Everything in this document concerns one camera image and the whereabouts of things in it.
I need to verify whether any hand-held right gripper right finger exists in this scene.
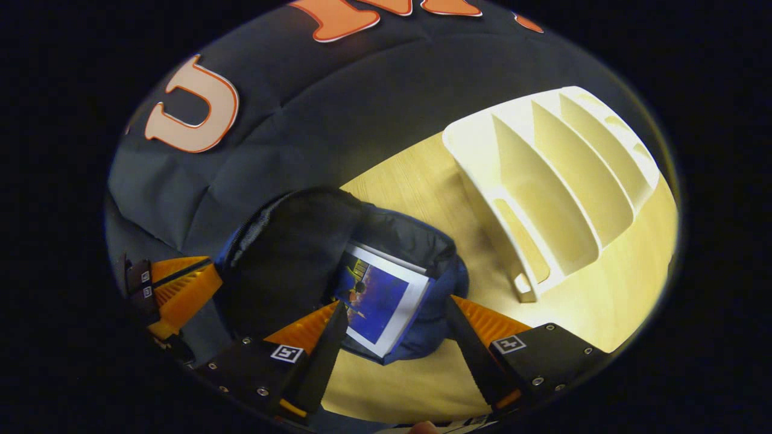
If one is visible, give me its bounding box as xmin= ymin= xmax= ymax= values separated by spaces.
xmin=445 ymin=295 xmax=610 ymax=417

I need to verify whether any black backdrop cloth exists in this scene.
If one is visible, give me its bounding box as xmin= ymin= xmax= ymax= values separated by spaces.
xmin=106 ymin=0 xmax=634 ymax=362

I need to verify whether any blue schoolbag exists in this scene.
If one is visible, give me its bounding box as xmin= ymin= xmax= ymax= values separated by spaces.
xmin=211 ymin=187 xmax=470 ymax=365

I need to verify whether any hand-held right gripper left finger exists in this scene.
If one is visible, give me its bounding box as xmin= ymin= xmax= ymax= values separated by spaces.
xmin=193 ymin=300 xmax=349 ymax=426

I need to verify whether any white bookshelf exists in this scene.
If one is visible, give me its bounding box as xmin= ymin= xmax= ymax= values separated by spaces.
xmin=442 ymin=86 xmax=661 ymax=304

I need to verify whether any blue cover book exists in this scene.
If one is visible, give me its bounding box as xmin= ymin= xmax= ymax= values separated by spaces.
xmin=334 ymin=241 xmax=430 ymax=359

